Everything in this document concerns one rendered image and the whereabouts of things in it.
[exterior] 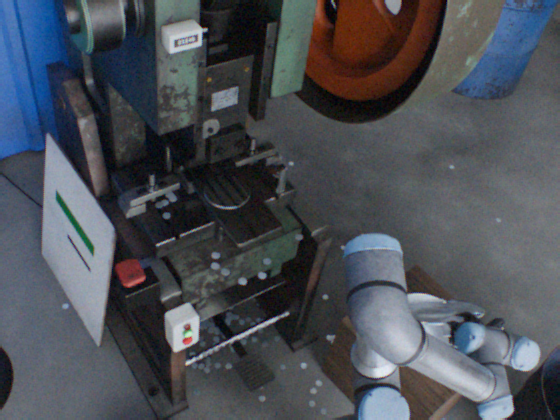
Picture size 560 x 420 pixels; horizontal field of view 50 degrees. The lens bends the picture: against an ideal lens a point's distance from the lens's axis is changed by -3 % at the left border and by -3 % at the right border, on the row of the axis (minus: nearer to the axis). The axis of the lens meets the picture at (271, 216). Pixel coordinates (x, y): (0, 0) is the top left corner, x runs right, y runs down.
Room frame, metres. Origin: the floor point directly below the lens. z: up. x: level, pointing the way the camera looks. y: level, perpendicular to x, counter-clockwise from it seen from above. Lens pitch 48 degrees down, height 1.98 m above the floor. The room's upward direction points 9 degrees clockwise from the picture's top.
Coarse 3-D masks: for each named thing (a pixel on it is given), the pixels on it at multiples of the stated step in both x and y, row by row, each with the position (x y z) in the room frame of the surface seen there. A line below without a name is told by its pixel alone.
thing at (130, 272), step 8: (120, 264) 0.85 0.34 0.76; (128, 264) 0.85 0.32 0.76; (136, 264) 0.86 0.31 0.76; (120, 272) 0.83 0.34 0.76; (128, 272) 0.83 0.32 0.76; (136, 272) 0.83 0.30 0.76; (144, 272) 0.84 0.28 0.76; (120, 280) 0.81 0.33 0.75; (128, 280) 0.81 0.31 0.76; (136, 280) 0.81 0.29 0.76
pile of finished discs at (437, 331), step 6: (408, 294) 1.20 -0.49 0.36; (414, 294) 1.21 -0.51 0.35; (420, 294) 1.21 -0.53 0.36; (408, 300) 1.18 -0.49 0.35; (426, 330) 1.07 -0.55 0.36; (432, 330) 1.07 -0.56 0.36; (438, 330) 1.08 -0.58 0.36; (444, 330) 1.08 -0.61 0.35; (438, 336) 1.05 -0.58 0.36; (444, 342) 1.04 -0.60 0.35; (408, 366) 0.93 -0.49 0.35
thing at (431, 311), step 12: (420, 300) 1.18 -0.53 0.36; (432, 300) 1.18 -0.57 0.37; (456, 300) 1.17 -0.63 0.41; (420, 312) 1.06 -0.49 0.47; (432, 312) 1.05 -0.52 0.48; (444, 312) 1.05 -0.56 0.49; (456, 312) 1.06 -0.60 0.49; (480, 312) 1.06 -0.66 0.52; (432, 324) 0.97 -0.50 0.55; (444, 324) 0.97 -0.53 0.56
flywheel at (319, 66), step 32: (320, 0) 1.52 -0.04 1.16; (352, 0) 1.41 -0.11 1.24; (384, 0) 1.37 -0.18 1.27; (416, 0) 1.26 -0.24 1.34; (320, 32) 1.48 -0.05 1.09; (352, 32) 1.39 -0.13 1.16; (384, 32) 1.31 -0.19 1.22; (416, 32) 1.20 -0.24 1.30; (320, 64) 1.42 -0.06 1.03; (352, 64) 1.37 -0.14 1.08; (384, 64) 1.28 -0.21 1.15; (416, 64) 1.17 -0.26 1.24; (352, 96) 1.30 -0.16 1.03; (384, 96) 1.24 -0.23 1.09
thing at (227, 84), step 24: (216, 48) 1.19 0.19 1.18; (240, 48) 1.22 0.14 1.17; (216, 72) 1.14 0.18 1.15; (240, 72) 1.18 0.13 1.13; (216, 96) 1.14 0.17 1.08; (240, 96) 1.19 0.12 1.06; (216, 120) 1.14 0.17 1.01; (240, 120) 1.19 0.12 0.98; (192, 144) 1.13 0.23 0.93; (216, 144) 1.11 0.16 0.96; (240, 144) 1.14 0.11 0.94
